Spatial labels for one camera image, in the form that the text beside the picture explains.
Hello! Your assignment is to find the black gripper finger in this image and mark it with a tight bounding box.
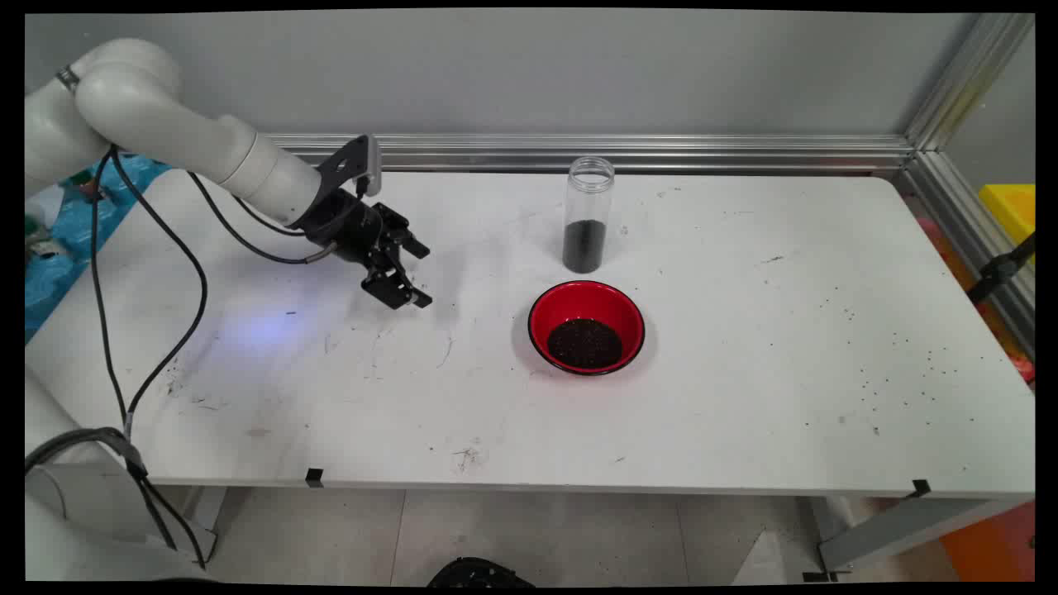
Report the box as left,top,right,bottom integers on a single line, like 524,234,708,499
376,204,431,259
360,248,434,312

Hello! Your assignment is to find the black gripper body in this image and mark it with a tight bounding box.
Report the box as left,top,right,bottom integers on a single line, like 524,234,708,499
289,187,391,267

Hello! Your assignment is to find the black seeds heap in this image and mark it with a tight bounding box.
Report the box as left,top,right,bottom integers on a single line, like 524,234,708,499
564,219,608,274
546,317,624,370

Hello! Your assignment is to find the clear plastic jar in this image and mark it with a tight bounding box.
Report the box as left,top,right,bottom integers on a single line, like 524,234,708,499
563,156,616,274

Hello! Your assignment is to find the red bowl with black rim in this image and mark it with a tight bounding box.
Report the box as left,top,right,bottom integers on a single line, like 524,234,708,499
527,280,646,377

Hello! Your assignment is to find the blue patterned cloth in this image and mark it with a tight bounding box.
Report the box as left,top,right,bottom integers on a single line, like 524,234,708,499
25,153,171,345

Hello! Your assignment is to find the black object on floor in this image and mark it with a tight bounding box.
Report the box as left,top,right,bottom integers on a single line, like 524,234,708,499
427,556,538,589

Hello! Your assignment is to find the grey table leg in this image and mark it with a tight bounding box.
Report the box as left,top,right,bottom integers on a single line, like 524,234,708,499
817,494,1034,576

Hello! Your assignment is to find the yellow plastic box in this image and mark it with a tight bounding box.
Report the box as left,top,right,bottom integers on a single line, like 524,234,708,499
979,183,1036,265

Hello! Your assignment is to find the orange crate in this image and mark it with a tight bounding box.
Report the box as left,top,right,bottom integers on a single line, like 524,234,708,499
938,499,1036,583

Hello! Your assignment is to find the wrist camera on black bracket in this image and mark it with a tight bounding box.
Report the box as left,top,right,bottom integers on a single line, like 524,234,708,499
317,135,384,199

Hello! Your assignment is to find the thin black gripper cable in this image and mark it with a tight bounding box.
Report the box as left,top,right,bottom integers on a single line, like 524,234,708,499
187,169,340,265

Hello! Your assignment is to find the long black arm cable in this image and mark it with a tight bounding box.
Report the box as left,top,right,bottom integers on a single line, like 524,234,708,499
87,147,209,439

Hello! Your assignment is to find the long aluminium frame rail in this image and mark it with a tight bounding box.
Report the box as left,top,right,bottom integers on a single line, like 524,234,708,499
260,133,915,175

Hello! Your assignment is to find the black cable bundle at base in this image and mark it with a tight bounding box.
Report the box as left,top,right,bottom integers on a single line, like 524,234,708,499
25,426,209,573

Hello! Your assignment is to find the short aluminium frame rail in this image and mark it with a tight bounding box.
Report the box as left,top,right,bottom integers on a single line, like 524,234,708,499
903,149,1036,358

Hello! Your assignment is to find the aluminium frame corner post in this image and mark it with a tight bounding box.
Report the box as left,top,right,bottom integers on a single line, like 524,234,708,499
904,12,1036,155

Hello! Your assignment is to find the black camera stand clamp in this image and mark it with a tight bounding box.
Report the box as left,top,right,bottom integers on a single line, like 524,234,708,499
966,233,1036,305

